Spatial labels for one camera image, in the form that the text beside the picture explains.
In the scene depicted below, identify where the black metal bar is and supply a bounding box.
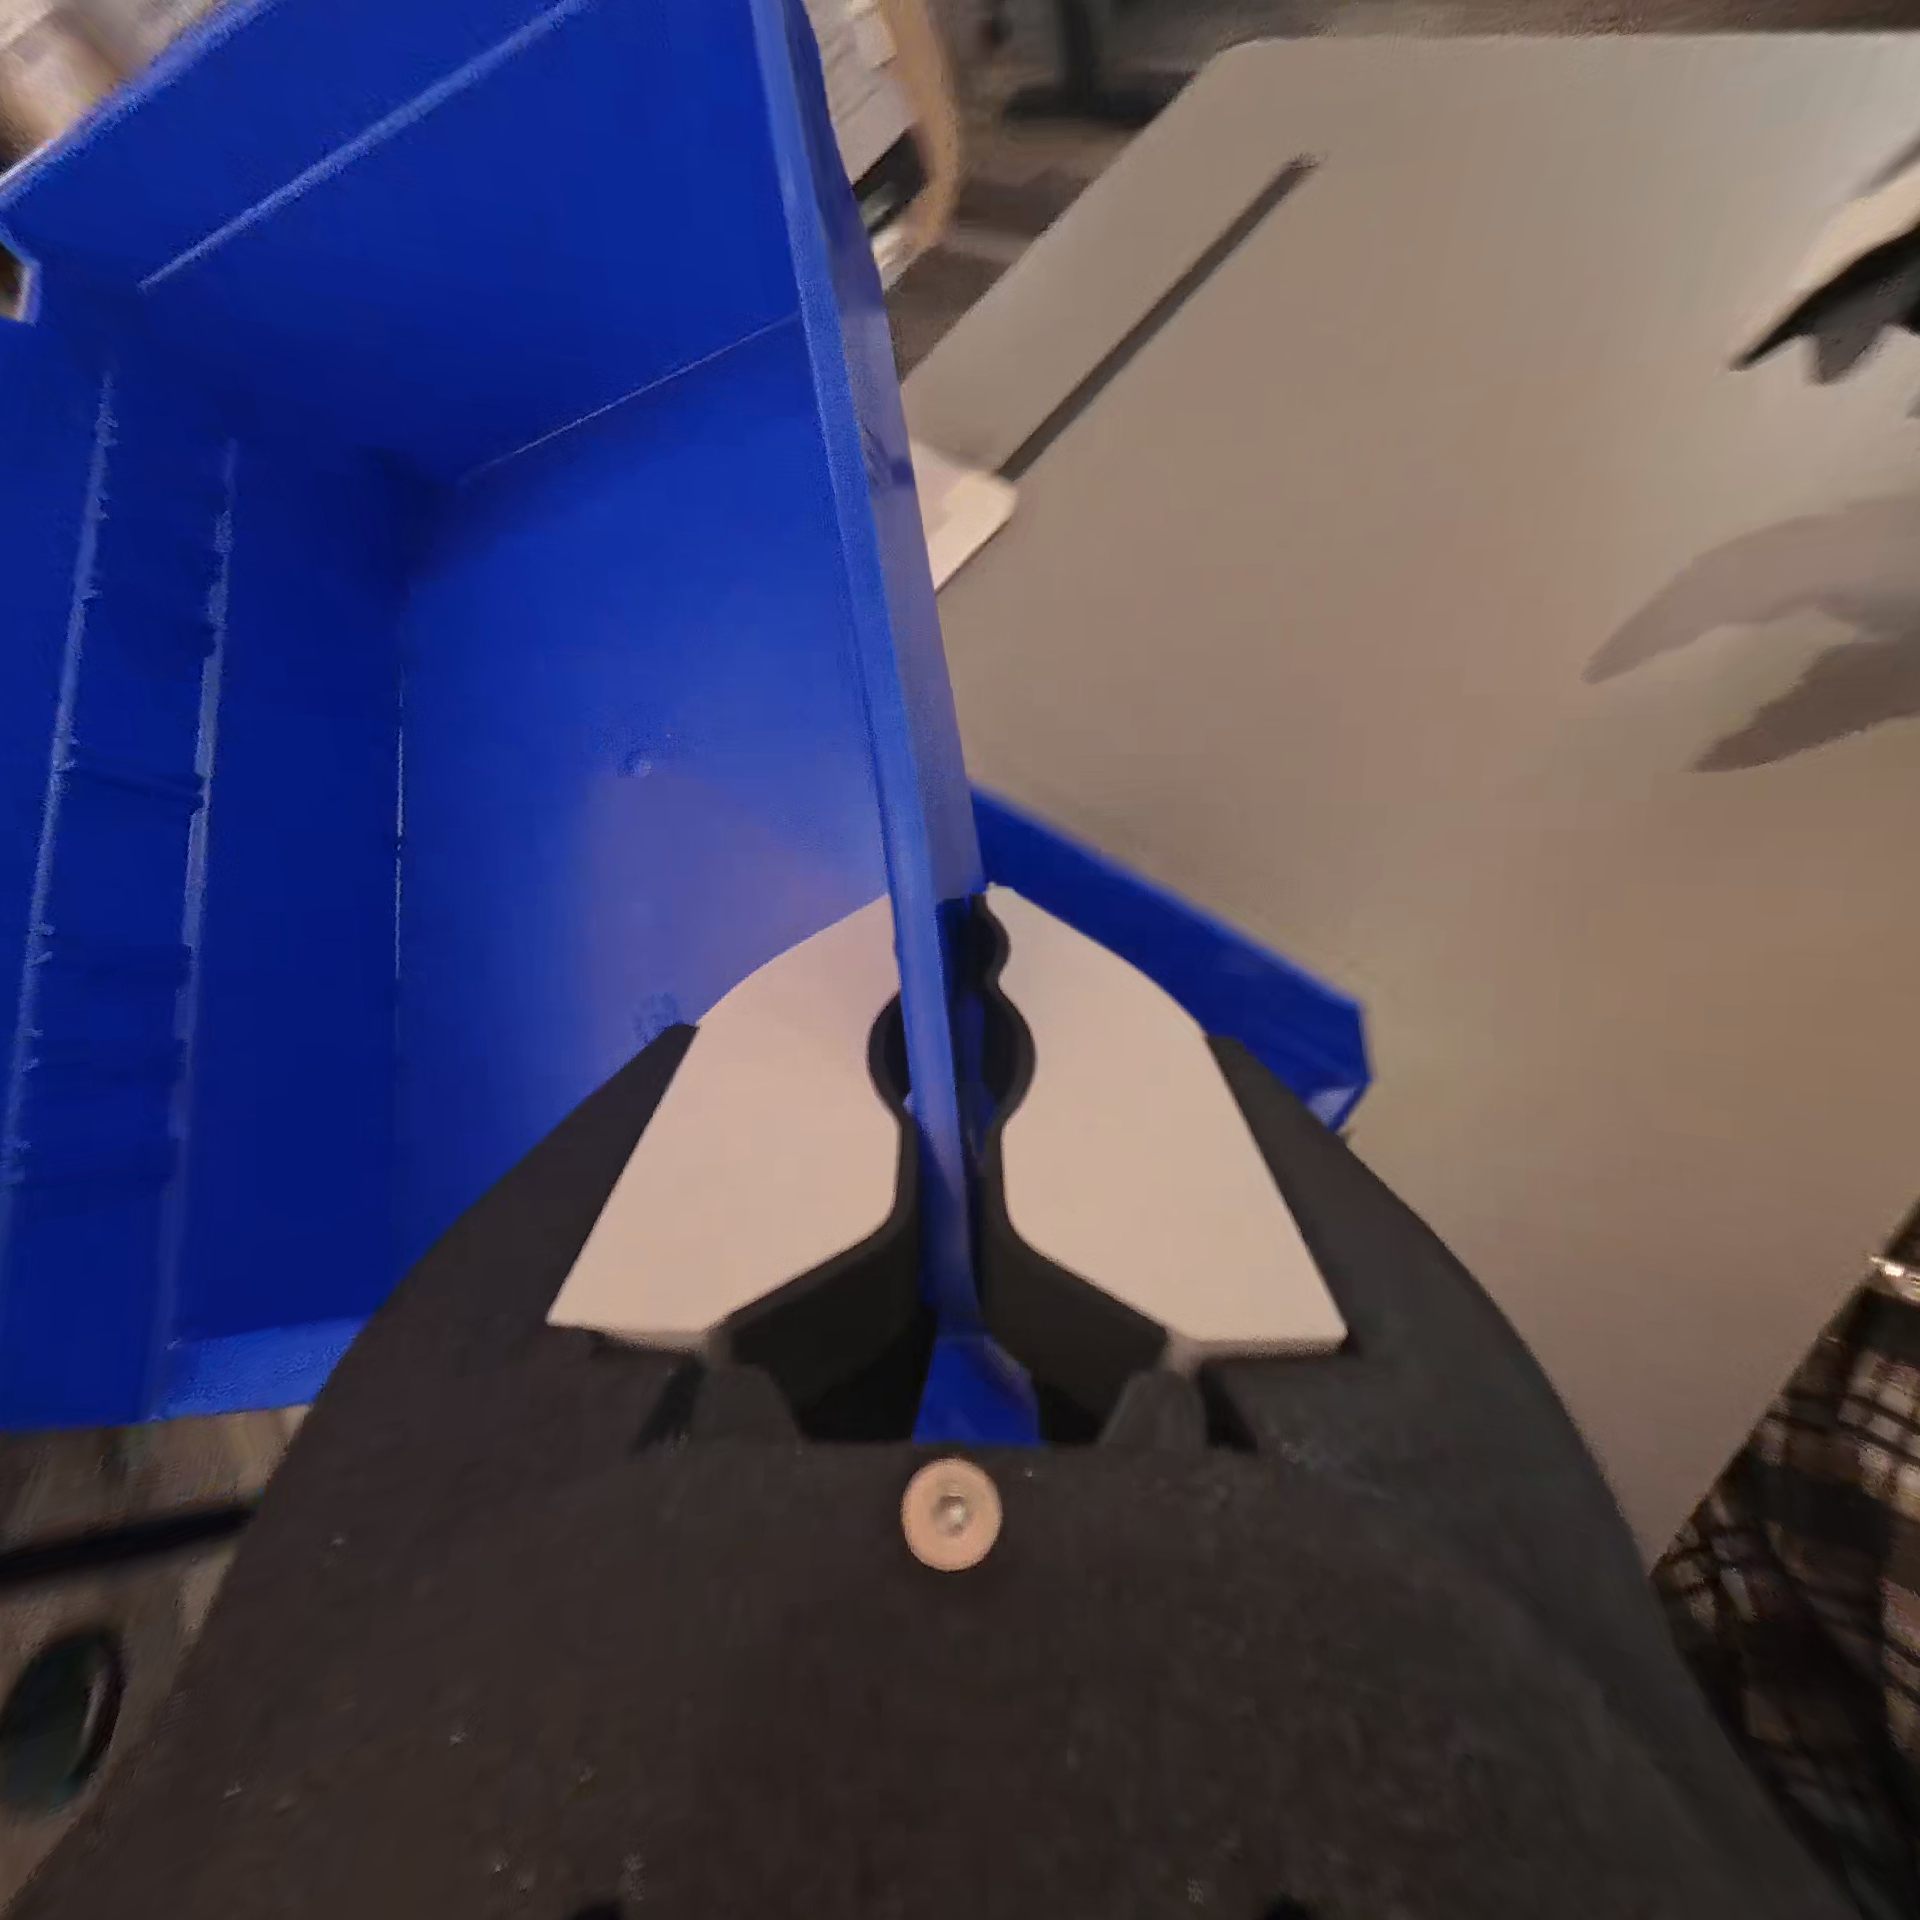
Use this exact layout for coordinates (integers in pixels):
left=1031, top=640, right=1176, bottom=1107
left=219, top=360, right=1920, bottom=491
left=0, top=1504, right=255, bottom=1583

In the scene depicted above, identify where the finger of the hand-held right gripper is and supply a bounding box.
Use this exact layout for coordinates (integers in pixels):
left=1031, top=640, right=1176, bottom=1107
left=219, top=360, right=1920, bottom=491
left=1728, top=150, right=1920, bottom=376

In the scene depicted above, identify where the person's plaid shirt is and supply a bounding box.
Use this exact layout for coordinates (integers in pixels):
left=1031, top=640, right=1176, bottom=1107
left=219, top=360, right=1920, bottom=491
left=1649, top=1199, right=1920, bottom=1920

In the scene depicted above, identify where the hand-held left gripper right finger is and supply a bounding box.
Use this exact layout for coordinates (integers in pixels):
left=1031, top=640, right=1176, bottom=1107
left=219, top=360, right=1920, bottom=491
left=959, top=885, right=1349, bottom=1359

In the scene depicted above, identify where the black round foot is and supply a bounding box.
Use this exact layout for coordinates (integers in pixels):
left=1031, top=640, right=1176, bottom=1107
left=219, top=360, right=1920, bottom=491
left=0, top=1628, right=128, bottom=1807

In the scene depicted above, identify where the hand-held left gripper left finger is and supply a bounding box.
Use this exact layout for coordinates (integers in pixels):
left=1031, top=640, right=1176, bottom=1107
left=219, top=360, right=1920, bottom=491
left=544, top=895, right=939, bottom=1359

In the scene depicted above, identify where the wood-framed instruction board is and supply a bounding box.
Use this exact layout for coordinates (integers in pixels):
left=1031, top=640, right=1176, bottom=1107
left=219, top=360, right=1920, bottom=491
left=801, top=0, right=963, bottom=294

